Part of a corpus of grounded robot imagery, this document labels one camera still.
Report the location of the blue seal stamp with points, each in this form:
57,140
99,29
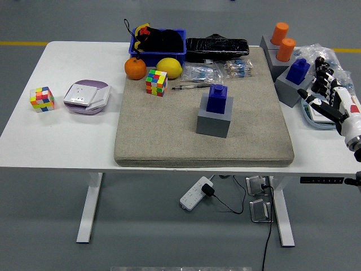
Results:
297,72
216,98

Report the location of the blue plastic bin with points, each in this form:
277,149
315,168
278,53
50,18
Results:
158,57

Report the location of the clear bag of brown resistors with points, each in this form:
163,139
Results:
238,68

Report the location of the silver metal bracket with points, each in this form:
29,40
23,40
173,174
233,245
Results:
258,210
255,185

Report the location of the black power adapter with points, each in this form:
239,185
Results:
207,190

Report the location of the white switch panel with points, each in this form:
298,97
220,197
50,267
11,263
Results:
101,96
317,115

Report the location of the light blue tray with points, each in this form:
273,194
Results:
308,120

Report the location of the white wall socket panel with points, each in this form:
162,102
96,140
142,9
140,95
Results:
80,94

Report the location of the orange fruit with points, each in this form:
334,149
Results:
135,69

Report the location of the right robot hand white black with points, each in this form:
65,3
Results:
348,118

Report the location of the grey-brown mat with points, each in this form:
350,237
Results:
169,127

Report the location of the clear bags of small parts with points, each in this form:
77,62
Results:
313,52

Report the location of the black cloth pouch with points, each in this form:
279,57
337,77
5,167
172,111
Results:
169,41

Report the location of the black table control panel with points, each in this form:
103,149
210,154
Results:
321,180

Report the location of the purple tray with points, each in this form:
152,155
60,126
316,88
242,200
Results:
84,110

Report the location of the orange cylinder seal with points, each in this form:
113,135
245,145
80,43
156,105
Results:
279,32
285,49

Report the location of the clear bag of blue resistors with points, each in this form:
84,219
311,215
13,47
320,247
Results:
201,73

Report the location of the white power strip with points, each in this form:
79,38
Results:
193,194

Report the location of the black silver pen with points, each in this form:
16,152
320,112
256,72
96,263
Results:
187,88
197,84

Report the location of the black keyboard in plastic wrap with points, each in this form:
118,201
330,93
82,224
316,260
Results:
217,48

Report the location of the grey seal holder block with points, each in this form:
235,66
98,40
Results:
290,90
211,125
275,66
265,42

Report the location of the white table leg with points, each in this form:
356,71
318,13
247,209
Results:
283,220
88,211

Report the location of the yellow lemon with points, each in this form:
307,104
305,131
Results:
169,67

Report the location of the colourful puzzle cube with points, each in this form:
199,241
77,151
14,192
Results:
156,83
42,99

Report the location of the pile of black capacitors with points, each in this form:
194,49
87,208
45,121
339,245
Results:
319,60

